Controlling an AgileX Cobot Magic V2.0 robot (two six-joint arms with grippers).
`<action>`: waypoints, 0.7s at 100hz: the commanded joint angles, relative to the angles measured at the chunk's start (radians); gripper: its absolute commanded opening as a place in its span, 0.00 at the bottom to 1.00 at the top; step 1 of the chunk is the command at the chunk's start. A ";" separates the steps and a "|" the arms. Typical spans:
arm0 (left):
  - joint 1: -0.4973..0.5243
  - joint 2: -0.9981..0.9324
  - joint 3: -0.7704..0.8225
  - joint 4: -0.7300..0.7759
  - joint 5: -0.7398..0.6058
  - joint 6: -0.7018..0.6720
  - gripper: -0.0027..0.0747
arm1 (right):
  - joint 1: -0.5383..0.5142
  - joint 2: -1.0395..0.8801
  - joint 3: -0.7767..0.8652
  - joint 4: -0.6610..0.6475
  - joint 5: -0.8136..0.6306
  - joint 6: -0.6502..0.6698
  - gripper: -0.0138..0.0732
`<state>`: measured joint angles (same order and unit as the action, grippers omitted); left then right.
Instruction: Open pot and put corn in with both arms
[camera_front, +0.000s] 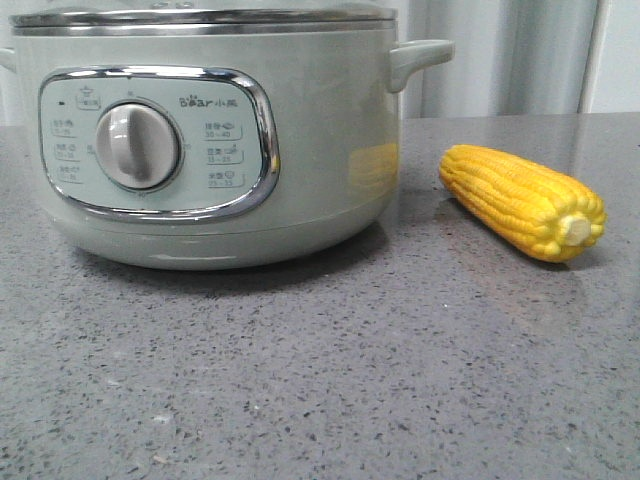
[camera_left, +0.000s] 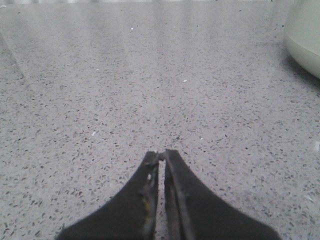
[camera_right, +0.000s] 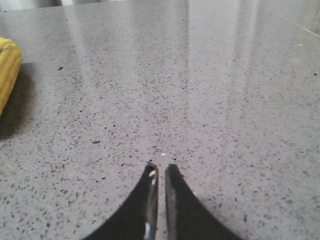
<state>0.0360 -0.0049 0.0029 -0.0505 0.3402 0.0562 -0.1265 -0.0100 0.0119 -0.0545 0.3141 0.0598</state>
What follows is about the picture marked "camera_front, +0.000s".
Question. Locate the yellow corn cob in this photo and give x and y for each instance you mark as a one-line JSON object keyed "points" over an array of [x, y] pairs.
{"points": [[545, 214]]}

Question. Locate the pale green electric cooking pot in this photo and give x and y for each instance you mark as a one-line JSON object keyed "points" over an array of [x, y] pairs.
{"points": [[200, 152]]}

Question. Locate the glass pot lid steel rim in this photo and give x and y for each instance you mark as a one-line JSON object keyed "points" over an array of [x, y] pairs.
{"points": [[158, 18]]}

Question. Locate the white pleated curtain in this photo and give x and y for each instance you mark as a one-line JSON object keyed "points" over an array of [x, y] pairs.
{"points": [[524, 57]]}

